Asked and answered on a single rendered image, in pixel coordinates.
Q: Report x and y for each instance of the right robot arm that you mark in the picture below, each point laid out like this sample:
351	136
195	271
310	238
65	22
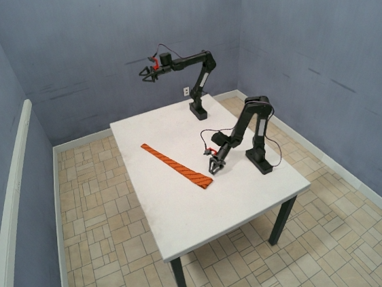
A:
180	63

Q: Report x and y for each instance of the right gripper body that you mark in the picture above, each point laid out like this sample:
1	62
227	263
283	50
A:
157	70

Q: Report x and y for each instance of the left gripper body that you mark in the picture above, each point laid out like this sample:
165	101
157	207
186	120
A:
219	156

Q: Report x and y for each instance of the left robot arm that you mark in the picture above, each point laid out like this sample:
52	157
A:
257	153

